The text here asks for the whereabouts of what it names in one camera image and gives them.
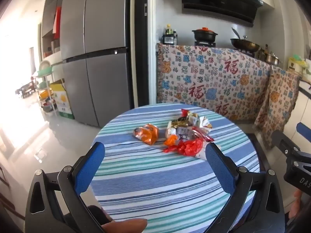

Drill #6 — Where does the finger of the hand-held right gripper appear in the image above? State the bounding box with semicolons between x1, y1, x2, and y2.
271;129;302;160
296;122;311;140

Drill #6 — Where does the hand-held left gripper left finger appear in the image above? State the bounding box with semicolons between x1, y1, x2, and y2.
25;141;114;233

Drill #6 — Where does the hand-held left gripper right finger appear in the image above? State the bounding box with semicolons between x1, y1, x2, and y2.
205;142;285;233

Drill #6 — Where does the red plastic package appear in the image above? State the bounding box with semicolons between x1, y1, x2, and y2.
162;138;207;157

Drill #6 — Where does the orange snack wrapper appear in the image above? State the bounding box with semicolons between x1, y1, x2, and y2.
133;124;160;146

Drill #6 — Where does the person's right hand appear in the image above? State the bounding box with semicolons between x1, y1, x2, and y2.
288;189;303;227

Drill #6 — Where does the person's left hand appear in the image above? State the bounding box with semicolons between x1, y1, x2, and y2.
101;218;148;233

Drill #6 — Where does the small printed cloth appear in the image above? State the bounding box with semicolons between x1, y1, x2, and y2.
254;65;301;150

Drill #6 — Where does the clear red wrapper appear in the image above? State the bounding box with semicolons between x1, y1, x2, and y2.
193;129;215;142

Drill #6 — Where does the white purple wrapper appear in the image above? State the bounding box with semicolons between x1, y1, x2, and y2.
175;126;195;142

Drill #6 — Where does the small orange wrapper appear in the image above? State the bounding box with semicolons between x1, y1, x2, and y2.
164;135;180;146

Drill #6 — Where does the round striped-cloth table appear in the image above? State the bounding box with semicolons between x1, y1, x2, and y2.
91;103;260;233

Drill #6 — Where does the dark gold wrapper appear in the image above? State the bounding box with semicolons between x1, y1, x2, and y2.
168;117;189;129

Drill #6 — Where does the white container green lid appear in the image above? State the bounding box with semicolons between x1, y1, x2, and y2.
288;55;302;73

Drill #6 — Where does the yellow green cardboard box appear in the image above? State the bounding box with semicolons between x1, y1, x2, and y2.
50;78;75;120

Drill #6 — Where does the steel pot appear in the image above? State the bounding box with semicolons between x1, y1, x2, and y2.
263;52;282;66

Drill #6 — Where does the white storage rack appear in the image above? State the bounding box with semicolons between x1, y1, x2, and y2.
36;61;59;117

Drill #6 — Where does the large printed cloth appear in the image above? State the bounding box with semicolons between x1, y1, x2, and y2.
156;43;272;127

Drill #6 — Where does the dark wooden furniture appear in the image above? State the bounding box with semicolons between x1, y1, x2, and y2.
15;76;37;99

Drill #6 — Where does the dark wok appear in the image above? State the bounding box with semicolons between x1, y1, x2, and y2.
230;36;260;53

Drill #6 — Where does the green basin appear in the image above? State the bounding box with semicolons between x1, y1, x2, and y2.
36;67;54;78

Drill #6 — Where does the black gas stove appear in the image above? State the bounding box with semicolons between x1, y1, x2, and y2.
194;41;259;58

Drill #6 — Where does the grey refrigerator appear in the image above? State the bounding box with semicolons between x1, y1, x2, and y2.
60;0;134;128

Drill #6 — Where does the black pot with orange lid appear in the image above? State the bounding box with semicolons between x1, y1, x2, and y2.
192;27;218;42

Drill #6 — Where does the red paper bag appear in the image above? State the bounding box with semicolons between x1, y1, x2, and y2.
53;6;62;40

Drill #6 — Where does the black range hood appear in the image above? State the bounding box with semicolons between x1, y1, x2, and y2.
181;0;264;28

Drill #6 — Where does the black door frame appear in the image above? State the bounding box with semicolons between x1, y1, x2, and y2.
133;0;149;108

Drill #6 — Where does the grey wall shelf unit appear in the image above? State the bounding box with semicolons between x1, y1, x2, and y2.
41;0;64;65

